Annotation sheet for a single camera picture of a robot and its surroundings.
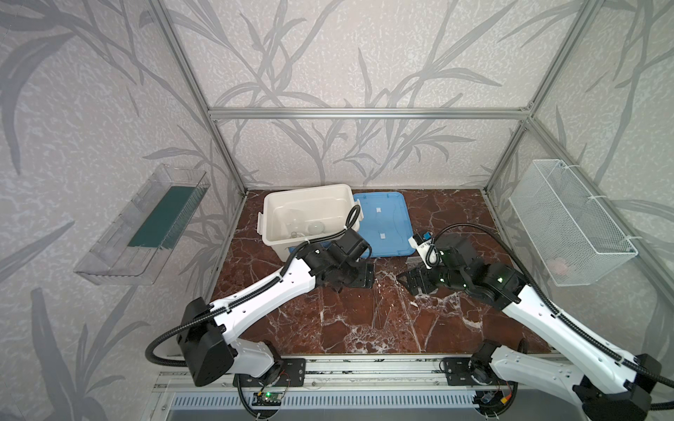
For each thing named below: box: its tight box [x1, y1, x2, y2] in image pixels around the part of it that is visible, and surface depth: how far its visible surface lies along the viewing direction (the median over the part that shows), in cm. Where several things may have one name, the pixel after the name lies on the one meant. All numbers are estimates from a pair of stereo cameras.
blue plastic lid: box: [352, 191, 416, 259], surface depth 113 cm
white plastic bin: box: [257, 184, 355, 261], surface depth 101 cm
